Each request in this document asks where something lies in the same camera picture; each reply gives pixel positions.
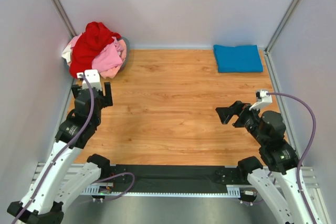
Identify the grey laundry basket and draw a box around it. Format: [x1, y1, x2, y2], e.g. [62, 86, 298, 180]
[119, 37, 130, 72]

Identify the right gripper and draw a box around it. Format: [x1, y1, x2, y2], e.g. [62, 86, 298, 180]
[214, 100, 265, 145]

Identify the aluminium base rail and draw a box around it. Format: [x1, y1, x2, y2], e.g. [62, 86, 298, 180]
[31, 162, 321, 197]

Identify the folded blue t shirt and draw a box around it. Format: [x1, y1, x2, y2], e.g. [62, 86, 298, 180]
[213, 45, 264, 73]

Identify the white cream garment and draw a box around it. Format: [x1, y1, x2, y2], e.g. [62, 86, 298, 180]
[61, 45, 72, 64]

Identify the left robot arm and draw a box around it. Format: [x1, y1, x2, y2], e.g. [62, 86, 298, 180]
[7, 82, 113, 223]

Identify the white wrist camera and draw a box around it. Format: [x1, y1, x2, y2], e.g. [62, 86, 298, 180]
[77, 69, 102, 91]
[249, 90, 272, 111]

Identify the red t shirt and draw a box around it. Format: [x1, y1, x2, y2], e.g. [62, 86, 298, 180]
[69, 22, 122, 78]

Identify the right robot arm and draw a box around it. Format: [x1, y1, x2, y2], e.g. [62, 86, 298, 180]
[215, 101, 322, 223]

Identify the pink t shirt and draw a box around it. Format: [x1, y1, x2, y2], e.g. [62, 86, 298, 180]
[92, 40, 123, 73]

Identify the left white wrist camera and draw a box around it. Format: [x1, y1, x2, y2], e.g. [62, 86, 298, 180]
[77, 69, 102, 91]

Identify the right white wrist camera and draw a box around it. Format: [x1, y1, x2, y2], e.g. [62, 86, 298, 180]
[249, 90, 272, 111]

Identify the light pink garment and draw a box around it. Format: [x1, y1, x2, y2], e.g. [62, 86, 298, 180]
[100, 51, 125, 79]

